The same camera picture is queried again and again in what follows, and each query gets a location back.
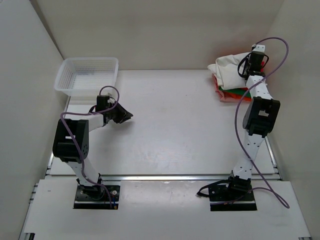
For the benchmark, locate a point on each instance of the pink folded t shirt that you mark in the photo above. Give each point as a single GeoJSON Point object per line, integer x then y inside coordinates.
{"type": "Point", "coordinates": [222, 96]}

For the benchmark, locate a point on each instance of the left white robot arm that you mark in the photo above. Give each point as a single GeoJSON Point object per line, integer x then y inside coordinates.
{"type": "Point", "coordinates": [71, 141]}

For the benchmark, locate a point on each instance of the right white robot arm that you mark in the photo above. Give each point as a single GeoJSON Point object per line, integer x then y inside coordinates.
{"type": "Point", "coordinates": [258, 121]}

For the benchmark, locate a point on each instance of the green folded t shirt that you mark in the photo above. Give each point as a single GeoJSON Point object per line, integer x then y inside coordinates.
{"type": "Point", "coordinates": [234, 91]}

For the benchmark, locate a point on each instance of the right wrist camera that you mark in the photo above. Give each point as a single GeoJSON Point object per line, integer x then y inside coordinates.
{"type": "Point", "coordinates": [258, 48]}

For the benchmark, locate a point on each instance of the white t shirt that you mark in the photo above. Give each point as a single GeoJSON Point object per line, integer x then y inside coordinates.
{"type": "Point", "coordinates": [225, 70]}

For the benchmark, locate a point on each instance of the orange folded t shirt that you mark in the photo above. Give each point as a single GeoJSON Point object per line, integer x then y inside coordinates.
{"type": "Point", "coordinates": [235, 97]}

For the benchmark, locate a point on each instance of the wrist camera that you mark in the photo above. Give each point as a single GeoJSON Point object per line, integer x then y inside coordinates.
{"type": "Point", "coordinates": [111, 99]}
{"type": "Point", "coordinates": [258, 48]}

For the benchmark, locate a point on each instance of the red folded t shirt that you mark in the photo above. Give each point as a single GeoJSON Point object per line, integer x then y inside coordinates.
{"type": "Point", "coordinates": [215, 82]}

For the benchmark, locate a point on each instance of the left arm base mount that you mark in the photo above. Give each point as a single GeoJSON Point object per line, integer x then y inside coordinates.
{"type": "Point", "coordinates": [96, 197]}

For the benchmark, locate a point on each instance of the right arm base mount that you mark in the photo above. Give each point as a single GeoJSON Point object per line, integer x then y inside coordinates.
{"type": "Point", "coordinates": [229, 195]}

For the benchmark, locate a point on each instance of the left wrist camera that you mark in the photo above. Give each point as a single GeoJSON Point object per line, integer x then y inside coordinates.
{"type": "Point", "coordinates": [111, 99]}

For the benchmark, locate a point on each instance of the white plastic basket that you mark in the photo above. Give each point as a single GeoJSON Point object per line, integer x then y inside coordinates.
{"type": "Point", "coordinates": [85, 76]}

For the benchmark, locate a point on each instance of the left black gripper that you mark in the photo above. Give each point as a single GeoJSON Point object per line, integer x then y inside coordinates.
{"type": "Point", "coordinates": [124, 115]}

